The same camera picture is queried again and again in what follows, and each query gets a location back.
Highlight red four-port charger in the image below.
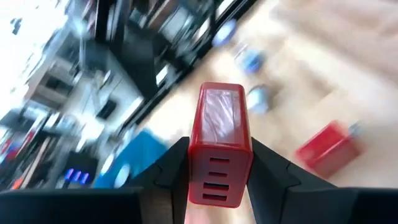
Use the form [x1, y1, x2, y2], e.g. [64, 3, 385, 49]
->
[188, 82, 254, 208]

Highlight lavender hourglass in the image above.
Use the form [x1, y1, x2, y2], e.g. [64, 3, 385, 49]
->
[211, 18, 268, 75]

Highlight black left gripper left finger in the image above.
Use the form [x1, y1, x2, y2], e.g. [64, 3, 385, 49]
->
[129, 136, 190, 224]

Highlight tall red wall charger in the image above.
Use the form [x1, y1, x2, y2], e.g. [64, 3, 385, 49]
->
[294, 119, 364, 180]

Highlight blue plastic bin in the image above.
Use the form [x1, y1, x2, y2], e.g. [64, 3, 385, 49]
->
[93, 129, 170, 190]

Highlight black device with purple lights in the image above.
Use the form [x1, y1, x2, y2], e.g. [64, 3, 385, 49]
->
[58, 151, 99, 189]

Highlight black aluminium table frame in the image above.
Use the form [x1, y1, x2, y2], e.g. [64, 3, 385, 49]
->
[123, 0, 261, 131]

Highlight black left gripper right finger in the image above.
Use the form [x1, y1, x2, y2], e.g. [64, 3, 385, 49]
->
[247, 136, 358, 224]

